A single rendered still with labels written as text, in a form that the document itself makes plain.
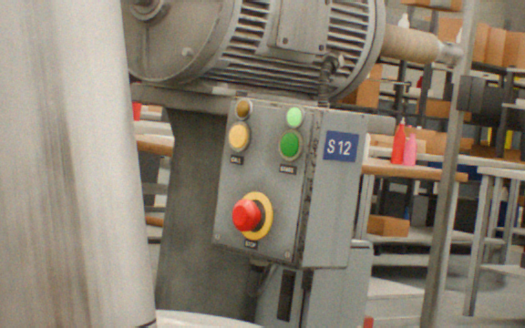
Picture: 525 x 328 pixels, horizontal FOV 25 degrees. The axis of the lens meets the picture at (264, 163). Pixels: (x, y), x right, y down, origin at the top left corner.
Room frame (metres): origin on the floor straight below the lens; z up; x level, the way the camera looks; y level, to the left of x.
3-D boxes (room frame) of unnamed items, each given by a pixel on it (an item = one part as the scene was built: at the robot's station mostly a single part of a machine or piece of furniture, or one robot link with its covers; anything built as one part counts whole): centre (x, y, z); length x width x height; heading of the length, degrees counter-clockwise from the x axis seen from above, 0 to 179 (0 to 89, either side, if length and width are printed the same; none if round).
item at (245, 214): (1.48, 0.01, 0.97); 0.04 x 0.04 x 0.04; 46
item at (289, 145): (1.46, -0.03, 1.07); 0.03 x 0.01 x 0.03; 46
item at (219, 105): (1.87, 0.01, 1.11); 0.36 x 0.24 x 0.04; 136
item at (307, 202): (1.59, -0.06, 0.99); 0.24 x 0.21 x 0.26; 136
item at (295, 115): (1.46, -0.03, 1.10); 0.03 x 0.01 x 0.03; 46
